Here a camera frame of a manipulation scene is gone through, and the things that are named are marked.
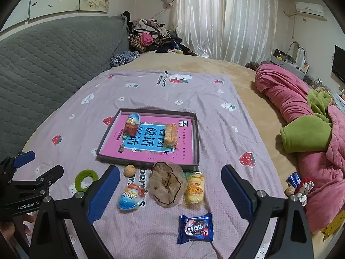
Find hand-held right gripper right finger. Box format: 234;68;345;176
220;164;314;259

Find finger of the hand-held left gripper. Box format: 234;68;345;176
0;150;36;180
11;165;64;193

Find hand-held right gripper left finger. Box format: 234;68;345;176
28;164;122;259

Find egg-shaped toy candy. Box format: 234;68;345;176
126;112;141;137
117;183;146;211

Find green ring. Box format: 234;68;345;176
75;169;100;192

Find beige hair scrunchie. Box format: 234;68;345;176
149;161;188;208

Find blue cookie packet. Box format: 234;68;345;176
177;213;214;245

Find shallow box tray pink inside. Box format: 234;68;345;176
96;108;200;172

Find person's left hand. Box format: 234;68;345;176
0;213;37;242

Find yellow cake packet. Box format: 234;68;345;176
183;171;206;206

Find small blue snack packet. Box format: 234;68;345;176
286;172;302;188

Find snack packets by quilt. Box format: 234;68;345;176
295;178;314;207

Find orange cracker packet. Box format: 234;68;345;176
164;123;180;149

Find green blanket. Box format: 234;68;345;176
280;89;335;154

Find grey quilted cover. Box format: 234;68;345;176
0;15;130;162

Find strawberry print blanket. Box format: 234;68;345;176
13;69;286;259

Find pink quilt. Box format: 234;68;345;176
255;62;345;234

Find tan bed sheet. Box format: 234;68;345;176
22;52;345;259

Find blue floral cloth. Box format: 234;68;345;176
109;51;141;68

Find white curved tube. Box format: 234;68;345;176
287;41;306;65

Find pile of clothes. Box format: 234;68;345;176
122;11;194;54

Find black television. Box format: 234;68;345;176
331;45;345;83

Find white curtain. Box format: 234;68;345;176
170;0;278;61

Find white air conditioner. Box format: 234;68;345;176
295;2;325;18

